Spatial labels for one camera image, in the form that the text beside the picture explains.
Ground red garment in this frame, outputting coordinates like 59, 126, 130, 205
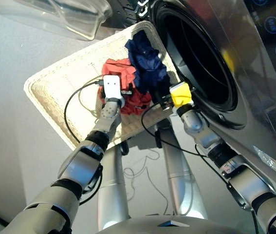
97, 58, 153, 116

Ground pale woven laundry basket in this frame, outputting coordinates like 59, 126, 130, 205
23, 20, 184, 151

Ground grey front-load washing machine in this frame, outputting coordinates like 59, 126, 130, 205
137, 0, 276, 186

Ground round glass washing machine door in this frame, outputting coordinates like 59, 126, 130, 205
0, 0, 153, 41

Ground navy blue garment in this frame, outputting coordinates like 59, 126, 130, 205
124, 30, 171, 95

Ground white washer door hinge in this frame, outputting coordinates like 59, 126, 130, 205
135, 0, 150, 18

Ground blue white washer sticker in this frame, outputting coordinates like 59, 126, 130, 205
253, 145, 276, 182

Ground silver robot torso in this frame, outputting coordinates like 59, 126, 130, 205
98, 214, 258, 234

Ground thin white floor wire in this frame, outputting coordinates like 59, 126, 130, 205
123, 148, 194, 215

